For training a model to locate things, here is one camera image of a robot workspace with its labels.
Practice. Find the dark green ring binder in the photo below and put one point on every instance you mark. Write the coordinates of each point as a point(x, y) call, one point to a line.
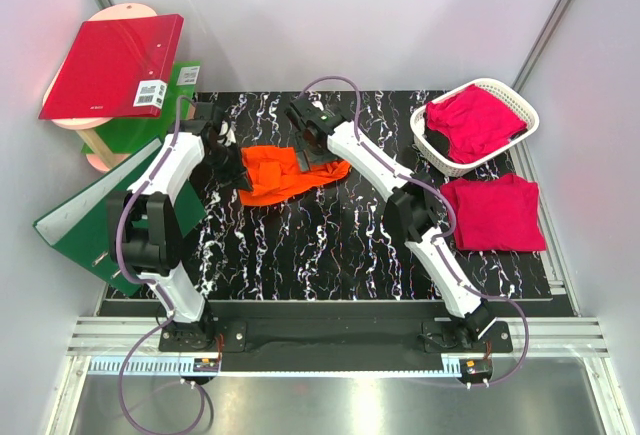
point(78, 227)

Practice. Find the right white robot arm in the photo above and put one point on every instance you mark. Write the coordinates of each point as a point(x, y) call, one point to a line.
point(410, 210)

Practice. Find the black garment in basket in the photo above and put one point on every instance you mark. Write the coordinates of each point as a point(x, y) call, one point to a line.
point(469, 144)

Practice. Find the aluminium rail frame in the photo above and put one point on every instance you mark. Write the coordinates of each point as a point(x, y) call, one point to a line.
point(123, 336)

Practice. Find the white plastic laundry basket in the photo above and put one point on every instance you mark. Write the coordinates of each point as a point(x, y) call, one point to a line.
point(499, 90)

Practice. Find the folded pink t shirt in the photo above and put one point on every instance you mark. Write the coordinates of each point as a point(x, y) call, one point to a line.
point(496, 215)

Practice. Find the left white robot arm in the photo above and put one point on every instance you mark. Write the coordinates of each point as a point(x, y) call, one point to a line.
point(143, 229)

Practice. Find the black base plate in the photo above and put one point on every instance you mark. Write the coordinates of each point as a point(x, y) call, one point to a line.
point(434, 336)

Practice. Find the pink t shirt in basket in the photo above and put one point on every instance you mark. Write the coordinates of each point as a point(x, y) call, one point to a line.
point(471, 107)

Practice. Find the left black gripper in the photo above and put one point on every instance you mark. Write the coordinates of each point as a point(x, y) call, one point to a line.
point(237, 174)

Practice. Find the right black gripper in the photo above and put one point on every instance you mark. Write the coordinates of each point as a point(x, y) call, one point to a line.
point(301, 146)

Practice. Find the orange t shirt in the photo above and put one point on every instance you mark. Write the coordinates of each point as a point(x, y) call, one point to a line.
point(276, 176)

